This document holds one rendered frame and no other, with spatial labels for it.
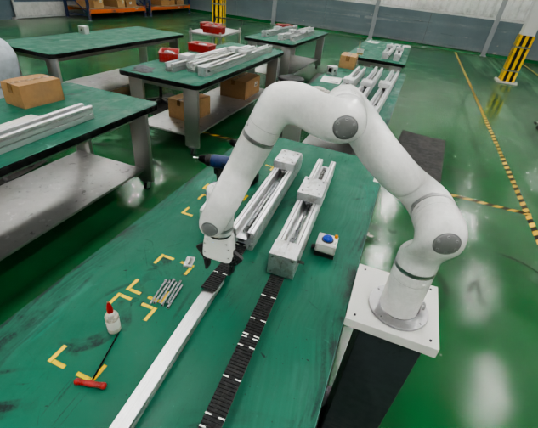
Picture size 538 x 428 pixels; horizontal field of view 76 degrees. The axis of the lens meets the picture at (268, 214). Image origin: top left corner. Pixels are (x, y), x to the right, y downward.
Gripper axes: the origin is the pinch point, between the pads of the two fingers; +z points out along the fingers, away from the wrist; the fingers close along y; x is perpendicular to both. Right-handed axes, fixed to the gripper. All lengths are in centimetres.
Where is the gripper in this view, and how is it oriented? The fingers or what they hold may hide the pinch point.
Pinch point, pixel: (218, 267)
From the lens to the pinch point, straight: 120.7
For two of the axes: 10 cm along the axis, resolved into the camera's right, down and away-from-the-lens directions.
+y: 9.4, 2.6, -2.1
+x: 3.2, -5.1, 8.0
